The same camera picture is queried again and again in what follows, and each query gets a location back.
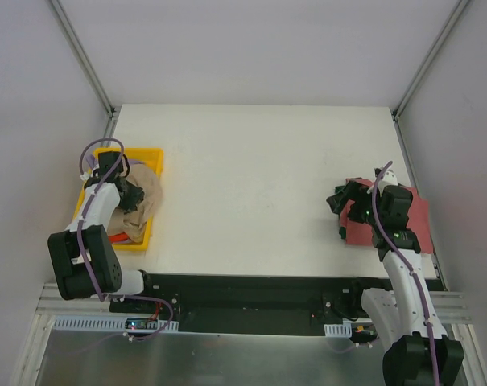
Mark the beige t shirt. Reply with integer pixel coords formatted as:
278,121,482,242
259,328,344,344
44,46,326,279
107,164,163,244

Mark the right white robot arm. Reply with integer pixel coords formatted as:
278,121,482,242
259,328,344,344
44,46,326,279
327,180,464,385

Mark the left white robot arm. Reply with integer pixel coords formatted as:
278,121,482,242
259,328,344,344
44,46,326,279
47,151,156,313

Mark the folded red t shirt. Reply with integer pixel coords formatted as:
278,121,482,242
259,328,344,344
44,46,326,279
339,187,433,254

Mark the orange t shirt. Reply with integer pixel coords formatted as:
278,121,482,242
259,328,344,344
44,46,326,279
109,232,132,244

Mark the yellow plastic bin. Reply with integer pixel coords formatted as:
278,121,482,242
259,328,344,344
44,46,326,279
66,147,163,252

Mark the lilac t shirt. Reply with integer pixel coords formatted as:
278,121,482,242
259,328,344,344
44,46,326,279
85,154,143,170

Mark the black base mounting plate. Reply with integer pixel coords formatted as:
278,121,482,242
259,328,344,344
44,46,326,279
109,273,392,336

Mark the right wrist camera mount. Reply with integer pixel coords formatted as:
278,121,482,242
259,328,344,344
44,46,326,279
375,168,399,191

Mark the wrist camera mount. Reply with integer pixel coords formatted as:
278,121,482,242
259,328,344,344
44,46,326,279
93,151,130,183
375,168,399,191

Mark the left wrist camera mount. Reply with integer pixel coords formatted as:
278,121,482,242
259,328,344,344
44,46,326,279
93,151,130,183

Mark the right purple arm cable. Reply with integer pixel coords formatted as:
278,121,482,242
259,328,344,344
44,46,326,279
327,160,441,386

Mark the left aluminium frame post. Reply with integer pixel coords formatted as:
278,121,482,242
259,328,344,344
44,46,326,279
46,0,118,119

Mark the aluminium frame post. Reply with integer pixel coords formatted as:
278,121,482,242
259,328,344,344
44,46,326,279
390,0,472,121
46,0,118,119

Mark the right white cable duct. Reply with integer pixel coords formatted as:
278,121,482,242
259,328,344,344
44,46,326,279
324,323,353,339

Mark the white cable duct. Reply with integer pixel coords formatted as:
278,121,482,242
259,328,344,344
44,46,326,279
53,316,179,334
324,323,353,339

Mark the right aluminium frame post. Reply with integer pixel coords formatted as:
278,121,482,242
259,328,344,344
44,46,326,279
390,0,472,121

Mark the left white cable duct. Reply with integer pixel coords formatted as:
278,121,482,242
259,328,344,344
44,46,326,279
53,316,179,334

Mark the front aluminium rail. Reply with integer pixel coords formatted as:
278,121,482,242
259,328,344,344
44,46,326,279
35,282,476,322

